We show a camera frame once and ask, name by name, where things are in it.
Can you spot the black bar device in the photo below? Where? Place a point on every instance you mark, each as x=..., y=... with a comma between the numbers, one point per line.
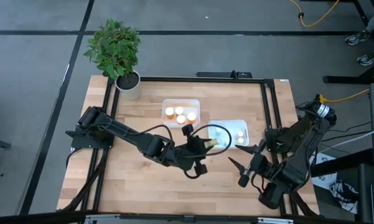
x=217, y=74

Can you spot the silver metal bracket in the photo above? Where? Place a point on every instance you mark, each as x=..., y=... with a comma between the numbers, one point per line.
x=102, y=219
x=275, y=221

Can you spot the black desk leg frame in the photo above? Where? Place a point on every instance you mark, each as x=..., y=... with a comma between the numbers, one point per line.
x=342, y=79

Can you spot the black aluminium table frame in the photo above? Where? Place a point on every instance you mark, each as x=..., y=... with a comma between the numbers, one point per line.
x=205, y=79

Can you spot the black equipment box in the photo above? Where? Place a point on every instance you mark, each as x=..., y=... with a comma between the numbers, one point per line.
x=365, y=193

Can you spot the black desk foot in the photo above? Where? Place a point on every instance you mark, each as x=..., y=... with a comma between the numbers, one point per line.
x=339, y=163

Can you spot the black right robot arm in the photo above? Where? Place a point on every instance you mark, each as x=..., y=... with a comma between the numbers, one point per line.
x=298, y=146

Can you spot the white printed paper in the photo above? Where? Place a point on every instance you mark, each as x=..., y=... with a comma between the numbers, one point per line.
x=325, y=183

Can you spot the person's shoe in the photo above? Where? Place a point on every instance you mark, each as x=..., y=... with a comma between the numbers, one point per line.
x=368, y=58
x=356, y=38

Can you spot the green potted plant white pot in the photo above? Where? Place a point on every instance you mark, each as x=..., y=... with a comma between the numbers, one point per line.
x=115, y=49

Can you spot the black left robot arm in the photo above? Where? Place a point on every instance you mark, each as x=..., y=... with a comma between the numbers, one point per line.
x=127, y=137

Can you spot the orange pill bottle white cap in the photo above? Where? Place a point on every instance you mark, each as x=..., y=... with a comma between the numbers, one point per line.
x=169, y=111
x=180, y=119
x=191, y=116
x=179, y=110

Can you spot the black white patterned cloth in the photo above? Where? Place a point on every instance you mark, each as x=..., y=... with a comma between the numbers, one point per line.
x=345, y=196

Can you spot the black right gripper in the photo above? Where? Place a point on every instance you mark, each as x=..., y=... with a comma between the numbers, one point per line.
x=263, y=169

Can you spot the white plastic bin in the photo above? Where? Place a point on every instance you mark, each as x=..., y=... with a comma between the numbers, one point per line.
x=236, y=124
x=194, y=104

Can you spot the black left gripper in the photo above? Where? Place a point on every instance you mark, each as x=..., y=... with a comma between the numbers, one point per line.
x=189, y=154

